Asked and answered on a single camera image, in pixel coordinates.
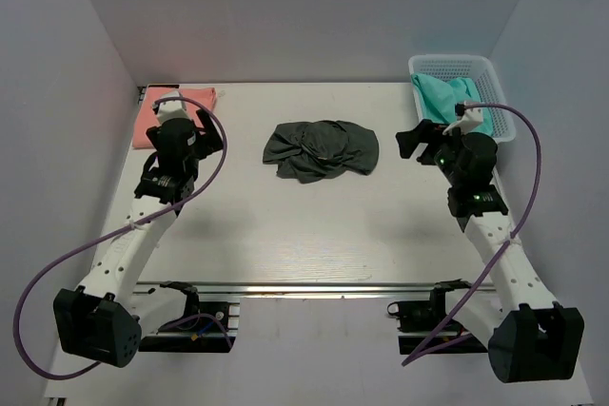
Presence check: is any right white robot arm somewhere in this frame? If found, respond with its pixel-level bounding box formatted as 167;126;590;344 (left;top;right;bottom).
396;120;584;383

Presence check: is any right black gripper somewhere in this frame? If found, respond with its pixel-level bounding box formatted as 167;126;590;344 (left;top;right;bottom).
397;119;472;186

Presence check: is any aluminium rail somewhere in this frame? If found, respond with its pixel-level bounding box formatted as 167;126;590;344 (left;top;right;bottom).
132;280;496;298

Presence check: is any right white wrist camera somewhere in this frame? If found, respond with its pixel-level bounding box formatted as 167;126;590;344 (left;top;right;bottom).
442;100;483;136

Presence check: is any folded pink t-shirt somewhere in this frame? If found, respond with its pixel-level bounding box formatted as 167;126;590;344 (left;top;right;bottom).
131;87;217;149

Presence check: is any dark grey t-shirt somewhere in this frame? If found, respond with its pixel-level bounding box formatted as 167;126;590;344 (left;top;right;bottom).
262;120;380;184

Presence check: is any white plastic basket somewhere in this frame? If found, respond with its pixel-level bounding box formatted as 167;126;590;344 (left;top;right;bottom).
408;54;516;144

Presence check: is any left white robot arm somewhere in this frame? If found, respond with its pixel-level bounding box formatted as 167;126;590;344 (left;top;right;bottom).
53;101;225;368

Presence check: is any teal t-shirt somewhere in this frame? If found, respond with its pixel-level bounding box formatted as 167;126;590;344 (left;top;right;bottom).
411;73;481;125

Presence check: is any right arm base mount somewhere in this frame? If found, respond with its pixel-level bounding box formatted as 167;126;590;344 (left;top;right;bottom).
386;280;487;356

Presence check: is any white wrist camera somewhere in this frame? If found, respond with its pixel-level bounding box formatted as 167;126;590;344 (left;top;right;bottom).
442;100;483;136
152;90;191;127

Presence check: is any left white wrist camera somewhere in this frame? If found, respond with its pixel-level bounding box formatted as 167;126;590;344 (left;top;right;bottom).
152;90;191;127

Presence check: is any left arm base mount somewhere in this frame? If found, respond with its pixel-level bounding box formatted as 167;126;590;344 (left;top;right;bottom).
133;281;240;354

